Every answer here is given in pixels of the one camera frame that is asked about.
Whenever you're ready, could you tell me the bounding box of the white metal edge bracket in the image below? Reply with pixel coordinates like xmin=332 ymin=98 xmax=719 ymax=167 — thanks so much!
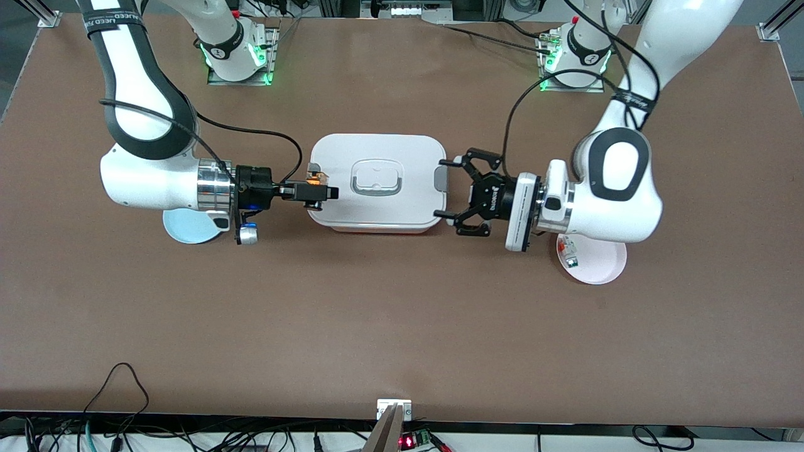
xmin=377 ymin=399 xmax=413 ymax=421

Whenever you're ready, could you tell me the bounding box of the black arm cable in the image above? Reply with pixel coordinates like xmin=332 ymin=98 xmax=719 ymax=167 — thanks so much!
xmin=501 ymin=0 xmax=661 ymax=180
xmin=97 ymin=97 xmax=304 ymax=186

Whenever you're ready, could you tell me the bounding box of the black coiled cable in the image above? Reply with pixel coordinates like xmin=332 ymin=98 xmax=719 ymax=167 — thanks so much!
xmin=631 ymin=426 xmax=692 ymax=451

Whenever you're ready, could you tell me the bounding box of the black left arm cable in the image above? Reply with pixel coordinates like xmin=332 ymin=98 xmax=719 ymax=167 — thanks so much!
xmin=501 ymin=0 xmax=661 ymax=180

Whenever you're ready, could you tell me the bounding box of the black cable bundle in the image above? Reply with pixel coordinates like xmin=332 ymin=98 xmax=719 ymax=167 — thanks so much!
xmin=0 ymin=417 xmax=378 ymax=452

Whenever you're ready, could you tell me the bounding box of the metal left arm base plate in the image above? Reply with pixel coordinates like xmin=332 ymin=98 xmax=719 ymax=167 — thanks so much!
xmin=537 ymin=35 xmax=605 ymax=94

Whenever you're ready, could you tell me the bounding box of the grey camera mount bar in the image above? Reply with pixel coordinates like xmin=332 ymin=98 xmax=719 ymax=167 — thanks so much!
xmin=363 ymin=404 xmax=406 ymax=452

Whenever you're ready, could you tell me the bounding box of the white lidded lunch box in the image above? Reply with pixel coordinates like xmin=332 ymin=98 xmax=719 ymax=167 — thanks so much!
xmin=305 ymin=133 xmax=450 ymax=234

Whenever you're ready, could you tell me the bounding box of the white power strip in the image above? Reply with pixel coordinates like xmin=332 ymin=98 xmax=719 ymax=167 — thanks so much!
xmin=388 ymin=3 xmax=454 ymax=18

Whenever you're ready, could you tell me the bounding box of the thin black cable loop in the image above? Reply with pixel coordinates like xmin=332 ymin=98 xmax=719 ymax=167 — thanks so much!
xmin=84 ymin=362 xmax=150 ymax=418

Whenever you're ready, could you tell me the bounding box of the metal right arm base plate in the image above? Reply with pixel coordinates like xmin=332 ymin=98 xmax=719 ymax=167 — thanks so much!
xmin=207 ymin=19 xmax=281 ymax=87

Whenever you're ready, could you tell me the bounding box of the pink round plate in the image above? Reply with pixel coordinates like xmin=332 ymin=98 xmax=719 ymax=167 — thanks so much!
xmin=556 ymin=232 xmax=627 ymax=286

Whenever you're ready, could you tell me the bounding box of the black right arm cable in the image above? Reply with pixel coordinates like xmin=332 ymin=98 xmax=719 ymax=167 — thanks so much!
xmin=97 ymin=97 xmax=304 ymax=186

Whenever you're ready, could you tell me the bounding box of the light blue round plate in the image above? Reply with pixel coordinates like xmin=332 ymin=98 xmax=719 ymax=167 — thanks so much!
xmin=162 ymin=209 xmax=230 ymax=245

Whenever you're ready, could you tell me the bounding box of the black cable on table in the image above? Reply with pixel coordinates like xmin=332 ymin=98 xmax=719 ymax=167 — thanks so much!
xmin=438 ymin=21 xmax=557 ymax=52

